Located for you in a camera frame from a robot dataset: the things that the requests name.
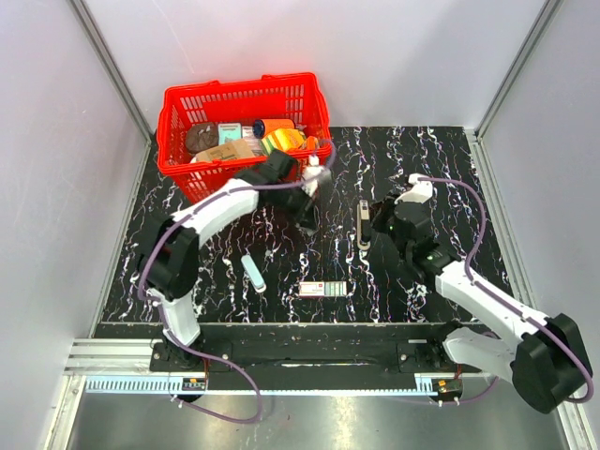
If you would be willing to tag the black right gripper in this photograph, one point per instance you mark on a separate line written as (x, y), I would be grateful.
(378, 212)

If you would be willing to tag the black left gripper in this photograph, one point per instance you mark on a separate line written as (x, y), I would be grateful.
(305, 217)

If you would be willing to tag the grey metal stapler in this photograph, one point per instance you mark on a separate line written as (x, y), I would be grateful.
(363, 225)

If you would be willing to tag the light blue stapler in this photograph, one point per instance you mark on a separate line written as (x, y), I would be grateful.
(253, 273)

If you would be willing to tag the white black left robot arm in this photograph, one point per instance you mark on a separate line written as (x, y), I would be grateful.
(169, 261)

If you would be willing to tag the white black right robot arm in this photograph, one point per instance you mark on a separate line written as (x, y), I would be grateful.
(543, 357)

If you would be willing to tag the red white staple box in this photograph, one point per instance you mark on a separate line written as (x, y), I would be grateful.
(323, 289)

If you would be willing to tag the orange snack packet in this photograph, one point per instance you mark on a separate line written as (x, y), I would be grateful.
(311, 143)

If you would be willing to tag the yellow green striped box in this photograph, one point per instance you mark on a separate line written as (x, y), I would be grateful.
(283, 139)

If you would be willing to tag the brown cardboard box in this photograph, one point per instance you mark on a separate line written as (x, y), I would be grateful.
(232, 150)

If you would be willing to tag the orange bottle blue cap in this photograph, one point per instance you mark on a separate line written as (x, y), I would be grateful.
(262, 127)

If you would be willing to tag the teal white small box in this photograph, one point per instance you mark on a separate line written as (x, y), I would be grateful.
(228, 132)

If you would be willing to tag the red plastic shopping basket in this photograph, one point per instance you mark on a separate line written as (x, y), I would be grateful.
(294, 96)

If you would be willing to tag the brown round cookie pack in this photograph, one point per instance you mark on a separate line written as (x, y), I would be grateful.
(201, 137)

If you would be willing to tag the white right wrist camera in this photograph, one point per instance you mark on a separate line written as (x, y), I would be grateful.
(417, 190)

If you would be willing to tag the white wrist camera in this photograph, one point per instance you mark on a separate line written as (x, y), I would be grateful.
(314, 175)
(417, 190)

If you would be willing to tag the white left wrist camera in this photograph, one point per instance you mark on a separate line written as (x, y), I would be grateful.
(314, 175)

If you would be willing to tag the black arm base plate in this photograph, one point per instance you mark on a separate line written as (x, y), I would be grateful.
(394, 347)

